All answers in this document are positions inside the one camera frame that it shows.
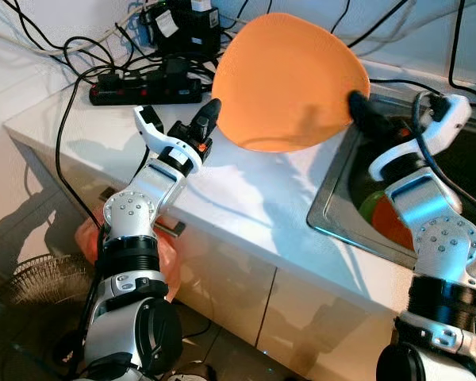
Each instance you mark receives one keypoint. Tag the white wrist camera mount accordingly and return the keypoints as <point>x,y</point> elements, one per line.
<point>452,119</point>
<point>151,127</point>

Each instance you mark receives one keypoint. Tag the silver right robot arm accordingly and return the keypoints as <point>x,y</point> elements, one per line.
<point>444,246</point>

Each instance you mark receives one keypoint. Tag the large orange plastic dish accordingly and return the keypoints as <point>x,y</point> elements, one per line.
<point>285,79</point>

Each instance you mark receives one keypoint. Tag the orange plastic bag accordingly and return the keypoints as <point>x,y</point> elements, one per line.
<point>168,262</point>

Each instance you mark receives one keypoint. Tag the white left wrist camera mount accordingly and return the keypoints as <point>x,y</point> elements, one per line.
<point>151,127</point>

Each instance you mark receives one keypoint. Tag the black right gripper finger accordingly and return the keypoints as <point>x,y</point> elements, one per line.
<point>369,115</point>

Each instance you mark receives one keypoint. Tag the small orange plastic plate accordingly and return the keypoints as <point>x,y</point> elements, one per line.
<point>395,228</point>

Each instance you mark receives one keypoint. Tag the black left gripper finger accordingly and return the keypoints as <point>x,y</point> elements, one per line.
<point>208,117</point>

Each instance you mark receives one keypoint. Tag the black power strip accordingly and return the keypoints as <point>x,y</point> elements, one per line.
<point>143,94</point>

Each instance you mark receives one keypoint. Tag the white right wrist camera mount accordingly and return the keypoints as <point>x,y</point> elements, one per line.
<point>452,119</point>

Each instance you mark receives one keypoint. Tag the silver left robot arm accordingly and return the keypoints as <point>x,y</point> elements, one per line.
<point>131,238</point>

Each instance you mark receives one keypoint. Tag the black plug adapter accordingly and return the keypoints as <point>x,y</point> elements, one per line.
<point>174,70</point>

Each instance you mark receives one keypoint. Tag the stainless steel kitchen sink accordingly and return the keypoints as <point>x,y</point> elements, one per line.
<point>341,202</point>

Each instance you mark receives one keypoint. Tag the large black labelled charger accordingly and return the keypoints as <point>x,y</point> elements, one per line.
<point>186,28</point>

